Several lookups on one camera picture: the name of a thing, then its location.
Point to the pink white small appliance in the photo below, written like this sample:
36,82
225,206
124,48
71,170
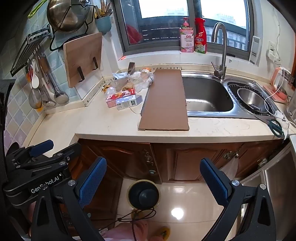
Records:
276,80

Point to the steel ladle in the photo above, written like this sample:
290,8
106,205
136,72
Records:
61,97

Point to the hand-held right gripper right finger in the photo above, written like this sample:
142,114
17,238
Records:
214,185

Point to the stainless steel double sink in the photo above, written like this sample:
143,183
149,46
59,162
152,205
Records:
205,92

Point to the hanging clear plastic bag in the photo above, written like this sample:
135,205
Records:
230,169

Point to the black drain basket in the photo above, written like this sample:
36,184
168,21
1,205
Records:
232,89

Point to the yellow snack packet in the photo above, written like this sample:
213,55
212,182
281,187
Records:
106,88

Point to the black wall utensil rack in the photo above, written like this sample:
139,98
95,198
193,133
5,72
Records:
22,54

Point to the brown wooden base cabinet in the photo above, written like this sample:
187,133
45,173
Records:
185,162

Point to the white plastic spoon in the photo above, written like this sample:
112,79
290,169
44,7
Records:
34,78

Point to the red cloth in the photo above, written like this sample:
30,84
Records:
133,34

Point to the pink soap refill pouch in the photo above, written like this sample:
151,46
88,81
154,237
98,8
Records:
186,39

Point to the steel electric kettle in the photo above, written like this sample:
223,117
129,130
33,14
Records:
291,109

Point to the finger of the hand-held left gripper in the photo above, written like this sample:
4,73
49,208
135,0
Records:
64,157
42,146

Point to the steel pot lid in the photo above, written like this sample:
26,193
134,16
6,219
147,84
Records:
86,12

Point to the steel gooseneck faucet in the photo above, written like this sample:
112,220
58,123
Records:
223,58

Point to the stainless steel freestanding appliance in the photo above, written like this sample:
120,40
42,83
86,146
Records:
277,185

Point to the small white bottle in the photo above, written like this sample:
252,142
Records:
151,80

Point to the pink and red packets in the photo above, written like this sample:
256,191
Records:
200,39

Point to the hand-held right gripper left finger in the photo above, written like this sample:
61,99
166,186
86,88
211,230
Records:
92,183

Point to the steel slotted spoon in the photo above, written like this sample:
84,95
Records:
48,102

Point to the orange paper cup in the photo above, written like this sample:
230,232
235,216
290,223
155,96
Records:
146,69

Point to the yellow slipper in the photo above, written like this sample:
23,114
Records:
136,214
163,231

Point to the pink red printed box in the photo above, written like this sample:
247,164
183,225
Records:
118,97

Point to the steel bowl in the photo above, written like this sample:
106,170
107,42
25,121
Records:
249,99

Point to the clear plastic bag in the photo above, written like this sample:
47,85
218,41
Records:
230,169
141,83

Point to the green plastic utensil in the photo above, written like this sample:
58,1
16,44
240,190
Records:
37,9

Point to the white wall socket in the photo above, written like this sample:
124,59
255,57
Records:
271,52

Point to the white grey small box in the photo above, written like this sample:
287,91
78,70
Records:
129,102

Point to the wooden cutting board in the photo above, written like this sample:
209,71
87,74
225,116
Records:
81,55

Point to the dark framed window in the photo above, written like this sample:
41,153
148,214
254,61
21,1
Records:
196,9

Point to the blue utensil cup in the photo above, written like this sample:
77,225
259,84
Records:
103,24

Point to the person's pink pants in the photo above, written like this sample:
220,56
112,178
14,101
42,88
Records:
141,231

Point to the bundle of chopsticks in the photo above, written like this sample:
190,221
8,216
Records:
104,9

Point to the brown green milk carton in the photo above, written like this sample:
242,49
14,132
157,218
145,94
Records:
131,68

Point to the steel wok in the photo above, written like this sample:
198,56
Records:
60,16

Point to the brown cutting board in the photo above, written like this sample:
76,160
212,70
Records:
164,102

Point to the green white torn packet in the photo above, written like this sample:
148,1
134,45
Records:
120,75

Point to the steel mesh skimmer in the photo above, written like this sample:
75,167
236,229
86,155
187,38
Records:
34,99

